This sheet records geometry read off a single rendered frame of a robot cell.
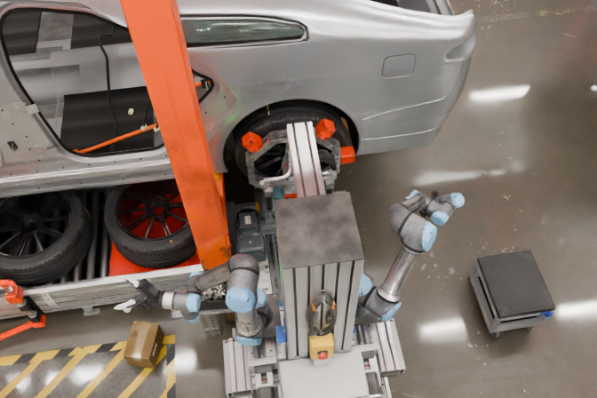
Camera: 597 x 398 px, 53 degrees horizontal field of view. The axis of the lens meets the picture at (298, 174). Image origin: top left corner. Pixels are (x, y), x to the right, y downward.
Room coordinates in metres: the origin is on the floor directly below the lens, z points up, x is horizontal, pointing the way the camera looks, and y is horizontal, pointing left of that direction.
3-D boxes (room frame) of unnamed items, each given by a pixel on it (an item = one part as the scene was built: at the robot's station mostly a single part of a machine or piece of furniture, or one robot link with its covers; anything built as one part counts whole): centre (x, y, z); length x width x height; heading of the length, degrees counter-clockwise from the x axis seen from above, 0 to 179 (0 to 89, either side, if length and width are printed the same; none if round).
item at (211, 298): (1.44, 0.51, 0.51); 0.20 x 0.14 x 0.13; 93
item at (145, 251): (2.05, 0.89, 0.39); 0.66 x 0.66 x 0.24
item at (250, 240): (1.96, 0.32, 0.26); 0.42 x 0.18 x 0.35; 7
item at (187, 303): (1.08, 0.50, 1.21); 0.11 x 0.08 x 0.09; 82
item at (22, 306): (1.49, 1.64, 0.30); 0.09 x 0.05 x 0.50; 97
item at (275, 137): (2.10, 0.03, 0.85); 0.54 x 0.07 x 0.54; 97
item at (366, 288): (1.23, -0.28, 0.98); 0.13 x 0.12 x 0.14; 52
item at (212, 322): (1.44, 0.56, 0.21); 0.10 x 0.10 x 0.42; 7
